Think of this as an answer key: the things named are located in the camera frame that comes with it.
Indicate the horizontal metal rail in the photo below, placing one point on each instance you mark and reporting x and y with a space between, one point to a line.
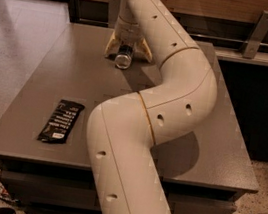
197 35

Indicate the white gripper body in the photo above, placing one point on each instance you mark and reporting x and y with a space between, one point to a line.
127 32

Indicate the black snack bar wrapper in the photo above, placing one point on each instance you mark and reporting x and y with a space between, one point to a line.
61 122

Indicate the wire basket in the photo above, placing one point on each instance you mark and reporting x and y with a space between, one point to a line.
5 196

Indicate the right metal rail bracket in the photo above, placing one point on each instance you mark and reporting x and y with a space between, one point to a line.
252 44

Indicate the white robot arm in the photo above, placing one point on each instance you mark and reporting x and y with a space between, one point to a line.
122 130

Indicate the grey drawer cabinet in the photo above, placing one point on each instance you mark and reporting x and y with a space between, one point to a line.
203 172

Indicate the redbull can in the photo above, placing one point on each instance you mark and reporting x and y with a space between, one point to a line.
124 56

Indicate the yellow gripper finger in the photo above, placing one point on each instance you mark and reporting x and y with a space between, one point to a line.
112 46
142 50

